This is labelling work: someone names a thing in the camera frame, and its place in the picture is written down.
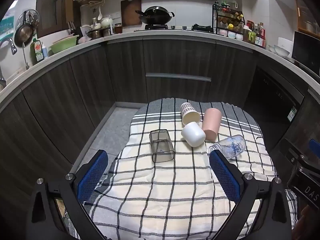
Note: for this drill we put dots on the dark wood drawer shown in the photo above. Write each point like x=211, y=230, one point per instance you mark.
x=177, y=87

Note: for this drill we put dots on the built-in dishwasher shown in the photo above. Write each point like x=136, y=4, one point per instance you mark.
x=272, y=97

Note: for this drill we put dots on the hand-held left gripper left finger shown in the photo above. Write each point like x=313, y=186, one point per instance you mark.
x=92, y=178

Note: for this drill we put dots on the black wok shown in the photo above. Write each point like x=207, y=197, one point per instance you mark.
x=155, y=15

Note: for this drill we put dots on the grey transparent square cup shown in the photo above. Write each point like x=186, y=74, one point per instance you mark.
x=162, y=146

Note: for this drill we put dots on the white cup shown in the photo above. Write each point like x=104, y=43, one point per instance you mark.
x=193, y=134

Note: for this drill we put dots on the wooden cutting board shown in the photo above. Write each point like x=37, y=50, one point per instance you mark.
x=130, y=12

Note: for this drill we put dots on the white bowls on counter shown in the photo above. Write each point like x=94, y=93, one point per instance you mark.
x=281, y=50

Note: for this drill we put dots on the black microwave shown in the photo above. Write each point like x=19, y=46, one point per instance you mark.
x=306, y=52

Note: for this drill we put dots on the knife block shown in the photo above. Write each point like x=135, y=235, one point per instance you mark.
x=73, y=30

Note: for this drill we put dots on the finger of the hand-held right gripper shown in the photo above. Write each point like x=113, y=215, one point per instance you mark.
x=314, y=146

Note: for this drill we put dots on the dark wall cupboard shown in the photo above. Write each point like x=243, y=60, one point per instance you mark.
x=53, y=7

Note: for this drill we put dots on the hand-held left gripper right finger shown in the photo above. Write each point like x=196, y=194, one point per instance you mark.
x=226, y=177

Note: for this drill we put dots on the pink cup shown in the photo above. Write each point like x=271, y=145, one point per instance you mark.
x=212, y=125

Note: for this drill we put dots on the wooden shelf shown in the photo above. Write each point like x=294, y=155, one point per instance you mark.
x=308, y=15

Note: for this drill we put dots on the green basin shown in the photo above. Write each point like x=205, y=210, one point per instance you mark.
x=63, y=43

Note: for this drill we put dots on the small blue white bottle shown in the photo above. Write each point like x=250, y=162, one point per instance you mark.
x=45, y=51

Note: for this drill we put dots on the white teapot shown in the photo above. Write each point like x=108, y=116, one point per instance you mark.
x=107, y=22

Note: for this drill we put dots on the green dish soap bottle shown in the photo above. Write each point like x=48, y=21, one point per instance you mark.
x=37, y=51

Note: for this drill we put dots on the jar with dark lid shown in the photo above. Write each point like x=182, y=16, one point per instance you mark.
x=118, y=28

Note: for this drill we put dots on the green lidded container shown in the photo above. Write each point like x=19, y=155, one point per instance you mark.
x=252, y=37

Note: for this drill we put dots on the cream ribbed cup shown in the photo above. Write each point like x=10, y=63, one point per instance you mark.
x=189, y=115

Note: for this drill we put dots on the gas stove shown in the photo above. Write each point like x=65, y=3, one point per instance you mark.
x=162, y=28

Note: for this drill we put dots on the clear printed glass bottle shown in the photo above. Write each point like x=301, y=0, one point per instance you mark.
x=230, y=146

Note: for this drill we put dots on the metal faucet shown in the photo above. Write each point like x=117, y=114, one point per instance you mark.
x=11, y=45

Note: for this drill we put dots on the white box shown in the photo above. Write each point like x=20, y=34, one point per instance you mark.
x=285, y=43

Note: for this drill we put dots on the black white checked cloth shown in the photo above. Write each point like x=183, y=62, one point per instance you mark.
x=160, y=200

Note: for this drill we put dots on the white ladle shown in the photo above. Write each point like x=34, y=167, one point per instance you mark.
x=100, y=13

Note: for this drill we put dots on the hanging frying pan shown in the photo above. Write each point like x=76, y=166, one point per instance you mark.
x=23, y=33

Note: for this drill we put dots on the metal pot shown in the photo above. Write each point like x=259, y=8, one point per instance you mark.
x=93, y=33

